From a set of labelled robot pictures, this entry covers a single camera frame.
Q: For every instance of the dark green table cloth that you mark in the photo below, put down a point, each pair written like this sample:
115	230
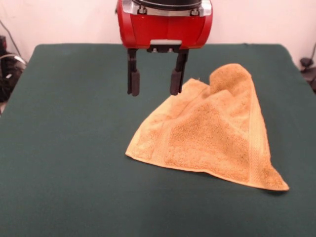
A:
74	160

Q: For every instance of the black floor device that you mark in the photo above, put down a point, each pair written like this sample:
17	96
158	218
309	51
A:
307	66

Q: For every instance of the black equipment pile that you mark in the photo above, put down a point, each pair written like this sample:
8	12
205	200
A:
10	76

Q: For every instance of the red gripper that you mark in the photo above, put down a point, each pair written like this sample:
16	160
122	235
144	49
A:
168	29

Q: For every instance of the tan terry towel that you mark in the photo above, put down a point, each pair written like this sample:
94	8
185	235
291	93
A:
209	133

